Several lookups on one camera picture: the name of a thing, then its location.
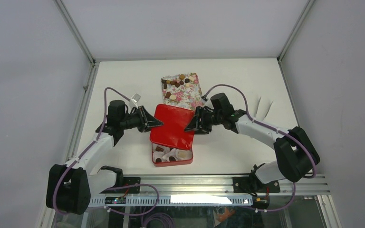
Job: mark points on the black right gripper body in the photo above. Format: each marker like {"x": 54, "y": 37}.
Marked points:
{"x": 207, "y": 120}

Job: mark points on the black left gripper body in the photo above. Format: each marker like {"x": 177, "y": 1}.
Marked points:
{"x": 140, "y": 128}

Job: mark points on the red box lid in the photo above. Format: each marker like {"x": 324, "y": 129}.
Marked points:
{"x": 171, "y": 133}

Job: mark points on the red square chocolate box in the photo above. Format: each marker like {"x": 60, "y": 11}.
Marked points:
{"x": 163, "y": 156}

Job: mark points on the silver metal tweezers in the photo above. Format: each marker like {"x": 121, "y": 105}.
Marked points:
{"x": 262, "y": 109}

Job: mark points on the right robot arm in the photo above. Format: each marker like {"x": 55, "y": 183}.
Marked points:
{"x": 294, "y": 151}

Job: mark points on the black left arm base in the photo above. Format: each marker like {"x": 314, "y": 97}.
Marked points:
{"x": 127, "y": 181}

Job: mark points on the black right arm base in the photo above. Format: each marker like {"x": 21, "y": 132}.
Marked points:
{"x": 247, "y": 184}

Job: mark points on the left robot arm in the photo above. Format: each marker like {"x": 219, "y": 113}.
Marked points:
{"x": 72, "y": 185}

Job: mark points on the brown chocolate bar left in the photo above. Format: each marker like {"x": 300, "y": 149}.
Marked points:
{"x": 168, "y": 94}

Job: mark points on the floral rectangular tray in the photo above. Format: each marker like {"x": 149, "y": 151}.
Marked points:
{"x": 187, "y": 89}

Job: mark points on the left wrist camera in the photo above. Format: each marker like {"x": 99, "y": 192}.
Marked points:
{"x": 133, "y": 101}

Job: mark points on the aluminium frame rail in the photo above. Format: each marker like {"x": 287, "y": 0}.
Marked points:
{"x": 222, "y": 184}

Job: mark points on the white perforated cable duct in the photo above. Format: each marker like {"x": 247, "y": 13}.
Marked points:
{"x": 172, "y": 200}

